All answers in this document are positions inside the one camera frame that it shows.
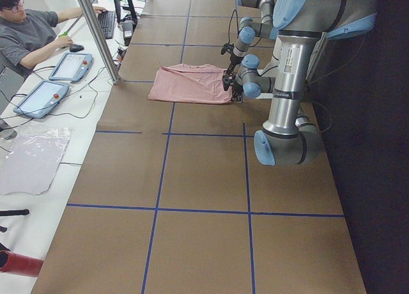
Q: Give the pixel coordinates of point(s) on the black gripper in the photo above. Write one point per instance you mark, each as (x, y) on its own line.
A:
(236, 90)
(231, 63)

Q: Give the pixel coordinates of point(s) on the pink snoopy t-shirt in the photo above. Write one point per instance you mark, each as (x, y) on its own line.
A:
(190, 84)

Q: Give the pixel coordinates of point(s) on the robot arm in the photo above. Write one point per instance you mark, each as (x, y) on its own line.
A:
(287, 136)
(255, 19)

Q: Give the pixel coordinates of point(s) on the black keyboard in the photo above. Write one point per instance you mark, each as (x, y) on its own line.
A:
(107, 20)

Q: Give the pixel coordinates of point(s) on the black computer mouse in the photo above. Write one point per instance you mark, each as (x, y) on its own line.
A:
(76, 48)

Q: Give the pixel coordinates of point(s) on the upper teach pendant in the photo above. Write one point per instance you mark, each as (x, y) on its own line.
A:
(72, 66)

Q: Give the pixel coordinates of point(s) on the teach pendant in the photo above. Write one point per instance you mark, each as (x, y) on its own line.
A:
(42, 99)
(72, 66)

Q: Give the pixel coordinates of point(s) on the lower teach pendant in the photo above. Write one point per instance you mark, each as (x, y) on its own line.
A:
(42, 99)

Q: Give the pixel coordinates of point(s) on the seated person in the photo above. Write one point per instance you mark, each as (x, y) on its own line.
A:
(27, 36)

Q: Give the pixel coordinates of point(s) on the clear plastic bag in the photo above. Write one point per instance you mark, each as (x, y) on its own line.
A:
(35, 155)

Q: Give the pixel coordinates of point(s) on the black tripod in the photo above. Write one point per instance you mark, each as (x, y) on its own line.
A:
(9, 214)

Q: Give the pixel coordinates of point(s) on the red cylinder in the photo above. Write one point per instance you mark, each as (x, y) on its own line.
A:
(17, 264)

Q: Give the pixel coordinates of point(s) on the aluminium frame post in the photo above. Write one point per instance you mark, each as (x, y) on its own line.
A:
(91, 19)

